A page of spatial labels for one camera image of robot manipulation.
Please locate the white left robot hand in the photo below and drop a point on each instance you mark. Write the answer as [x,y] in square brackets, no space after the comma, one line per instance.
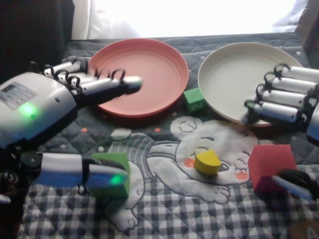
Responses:
[37,107]

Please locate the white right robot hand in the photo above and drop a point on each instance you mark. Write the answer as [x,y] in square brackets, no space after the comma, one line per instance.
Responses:
[281,99]

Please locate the large green foam cube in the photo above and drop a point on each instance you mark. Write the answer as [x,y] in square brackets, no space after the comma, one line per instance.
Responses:
[107,191]

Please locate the white plate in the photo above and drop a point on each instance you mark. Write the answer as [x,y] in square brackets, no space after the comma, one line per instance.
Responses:
[231,74]

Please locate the red block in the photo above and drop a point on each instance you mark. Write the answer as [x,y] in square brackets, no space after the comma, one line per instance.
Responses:
[269,159]

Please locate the small green cube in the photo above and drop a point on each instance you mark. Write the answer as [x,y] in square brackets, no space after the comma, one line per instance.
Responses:
[193,99]

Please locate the pink plate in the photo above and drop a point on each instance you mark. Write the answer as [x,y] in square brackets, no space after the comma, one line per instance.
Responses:
[154,72]

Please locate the yellow wedge block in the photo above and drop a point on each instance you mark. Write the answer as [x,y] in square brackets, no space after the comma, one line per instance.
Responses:
[207,163]

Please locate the white background sheet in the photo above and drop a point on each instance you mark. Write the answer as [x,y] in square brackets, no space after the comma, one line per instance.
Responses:
[187,17]

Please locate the grey bear print quilt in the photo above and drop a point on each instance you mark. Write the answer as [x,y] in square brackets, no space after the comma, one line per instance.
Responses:
[174,211]

